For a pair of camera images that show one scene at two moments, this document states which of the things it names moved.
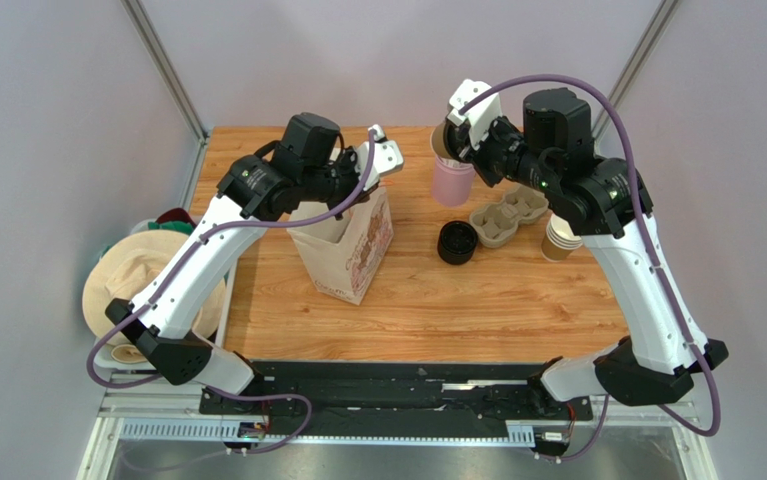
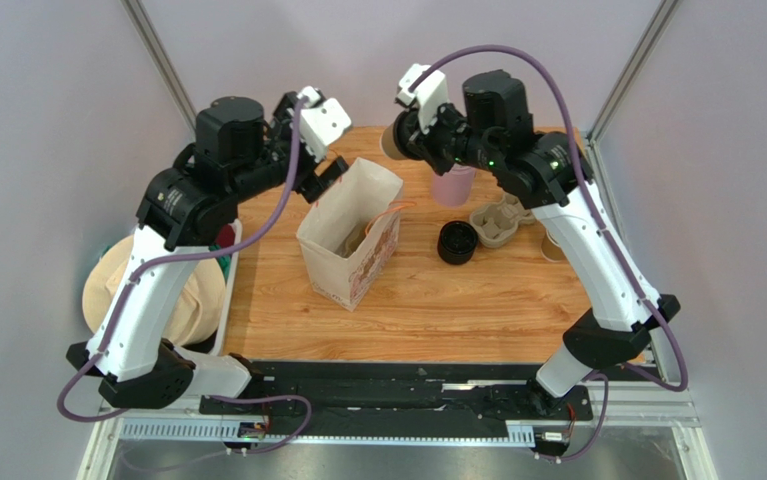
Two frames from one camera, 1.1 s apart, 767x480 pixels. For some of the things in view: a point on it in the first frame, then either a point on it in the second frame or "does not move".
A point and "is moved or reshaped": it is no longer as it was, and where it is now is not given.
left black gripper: [349, 162] → [311, 185]
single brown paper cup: [438, 142] is moved or reshaped
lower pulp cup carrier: [497, 225] does not move
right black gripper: [466, 149] → [408, 138]
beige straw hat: [126, 264] does not move
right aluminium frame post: [649, 41] does not move
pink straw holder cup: [451, 182] does not move
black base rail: [503, 392] does not move
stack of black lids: [456, 242] does not move
